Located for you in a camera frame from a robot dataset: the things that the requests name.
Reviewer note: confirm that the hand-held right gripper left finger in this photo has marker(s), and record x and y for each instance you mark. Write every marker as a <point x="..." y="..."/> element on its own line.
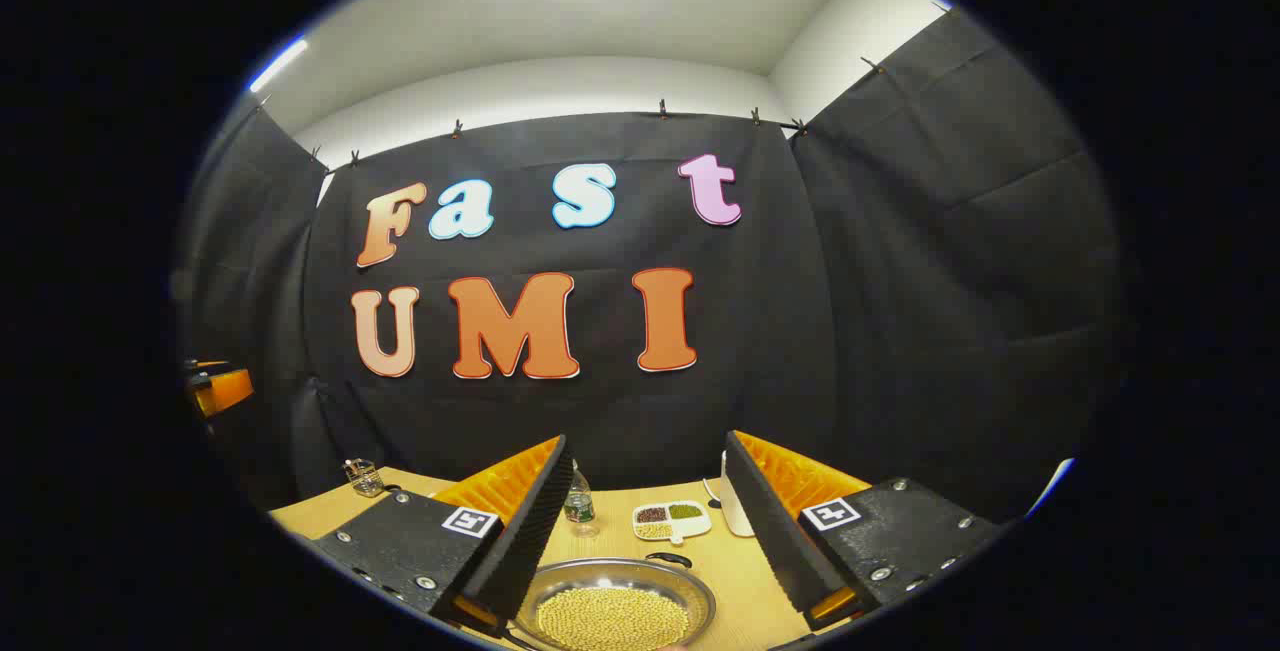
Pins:
<point x="535" y="531"/>

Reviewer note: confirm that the white divided bean dish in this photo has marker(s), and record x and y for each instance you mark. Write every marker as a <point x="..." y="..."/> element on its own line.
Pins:
<point x="670" y="521"/>

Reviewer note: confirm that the black backdrop cloth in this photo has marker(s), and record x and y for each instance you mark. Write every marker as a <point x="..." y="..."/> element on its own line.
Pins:
<point x="800" y="331"/>

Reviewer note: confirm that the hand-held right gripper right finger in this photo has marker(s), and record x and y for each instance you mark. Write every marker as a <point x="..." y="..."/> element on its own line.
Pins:
<point x="770" y="541"/>

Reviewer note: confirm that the pile of yellow soybeans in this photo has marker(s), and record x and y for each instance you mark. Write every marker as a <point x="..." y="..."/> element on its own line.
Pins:
<point x="610" y="621"/>

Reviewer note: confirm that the clear plastic water bottle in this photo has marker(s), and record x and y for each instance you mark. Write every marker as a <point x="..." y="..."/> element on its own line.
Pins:
<point x="579" y="506"/>

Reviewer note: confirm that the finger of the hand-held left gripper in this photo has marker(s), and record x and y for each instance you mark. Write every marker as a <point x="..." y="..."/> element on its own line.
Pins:
<point x="228" y="391"/>

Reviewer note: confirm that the white toaster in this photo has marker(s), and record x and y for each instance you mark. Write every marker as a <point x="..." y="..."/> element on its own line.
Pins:
<point x="738" y="516"/>

